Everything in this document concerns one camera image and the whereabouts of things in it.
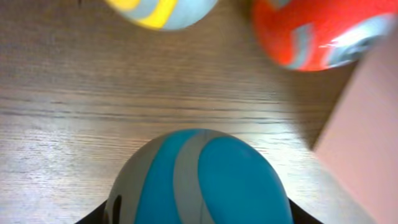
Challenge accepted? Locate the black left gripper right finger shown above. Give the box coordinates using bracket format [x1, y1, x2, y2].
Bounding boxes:
[289, 199, 323, 224]

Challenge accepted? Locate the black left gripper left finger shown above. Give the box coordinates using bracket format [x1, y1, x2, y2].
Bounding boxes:
[75, 201, 106, 224]

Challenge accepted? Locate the white cardboard box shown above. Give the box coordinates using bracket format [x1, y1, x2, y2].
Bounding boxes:
[315, 29, 397, 224]

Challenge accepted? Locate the blue face ball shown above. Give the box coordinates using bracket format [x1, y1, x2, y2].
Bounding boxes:
[103, 129, 294, 224]

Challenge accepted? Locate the red face ball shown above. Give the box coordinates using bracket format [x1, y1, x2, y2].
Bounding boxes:
[252, 0, 397, 72]

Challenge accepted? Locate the yellow face ball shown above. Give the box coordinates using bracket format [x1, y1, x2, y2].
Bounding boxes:
[106, 0, 218, 31]

